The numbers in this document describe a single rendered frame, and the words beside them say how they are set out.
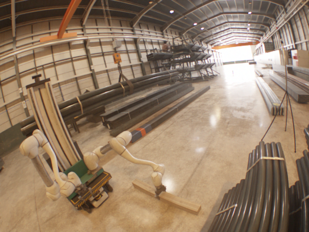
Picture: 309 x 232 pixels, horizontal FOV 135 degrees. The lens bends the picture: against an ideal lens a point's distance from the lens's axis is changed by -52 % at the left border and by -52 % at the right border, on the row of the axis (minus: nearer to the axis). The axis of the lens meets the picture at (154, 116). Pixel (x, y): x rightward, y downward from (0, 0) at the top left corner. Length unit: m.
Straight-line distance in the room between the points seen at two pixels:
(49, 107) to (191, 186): 2.06
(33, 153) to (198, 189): 1.86
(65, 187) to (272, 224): 1.48
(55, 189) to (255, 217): 1.65
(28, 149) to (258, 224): 1.60
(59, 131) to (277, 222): 2.07
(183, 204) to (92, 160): 1.23
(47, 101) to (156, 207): 1.84
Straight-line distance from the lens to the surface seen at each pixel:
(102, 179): 1.89
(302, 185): 1.14
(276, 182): 0.83
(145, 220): 1.64
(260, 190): 0.77
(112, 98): 3.48
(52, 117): 1.80
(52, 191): 1.61
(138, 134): 3.24
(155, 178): 1.40
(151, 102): 5.16
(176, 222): 1.55
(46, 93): 1.81
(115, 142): 1.34
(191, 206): 1.51
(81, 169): 1.94
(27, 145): 1.36
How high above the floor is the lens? 1.40
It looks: 18 degrees down
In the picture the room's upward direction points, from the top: 14 degrees counter-clockwise
